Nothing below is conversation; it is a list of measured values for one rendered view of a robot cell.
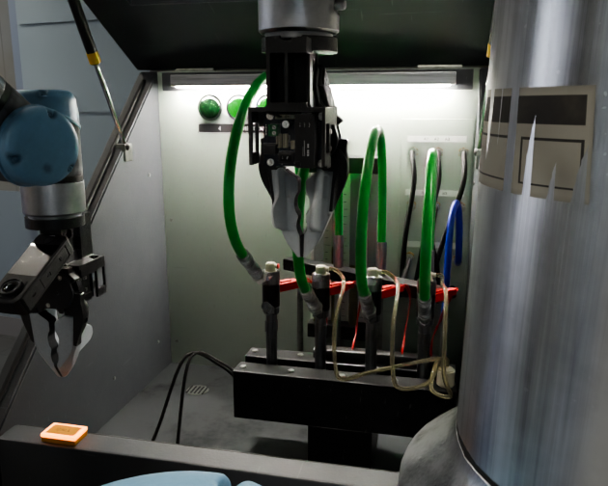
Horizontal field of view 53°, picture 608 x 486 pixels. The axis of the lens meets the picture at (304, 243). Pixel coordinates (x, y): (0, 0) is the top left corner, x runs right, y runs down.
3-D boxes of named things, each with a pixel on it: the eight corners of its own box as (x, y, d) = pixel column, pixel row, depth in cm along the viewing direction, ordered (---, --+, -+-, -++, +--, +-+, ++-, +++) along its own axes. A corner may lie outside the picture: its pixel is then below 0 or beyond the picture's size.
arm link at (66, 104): (-11, 90, 73) (56, 91, 80) (-1, 181, 76) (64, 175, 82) (22, 89, 69) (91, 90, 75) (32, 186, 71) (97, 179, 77)
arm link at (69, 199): (61, 185, 72) (0, 183, 74) (64, 224, 73) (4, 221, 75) (96, 178, 80) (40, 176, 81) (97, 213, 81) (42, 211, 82)
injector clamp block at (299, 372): (234, 457, 99) (232, 369, 96) (253, 426, 109) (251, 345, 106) (451, 485, 92) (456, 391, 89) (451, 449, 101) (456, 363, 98)
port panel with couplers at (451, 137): (395, 283, 118) (400, 119, 111) (396, 279, 121) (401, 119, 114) (464, 288, 115) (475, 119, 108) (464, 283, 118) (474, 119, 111)
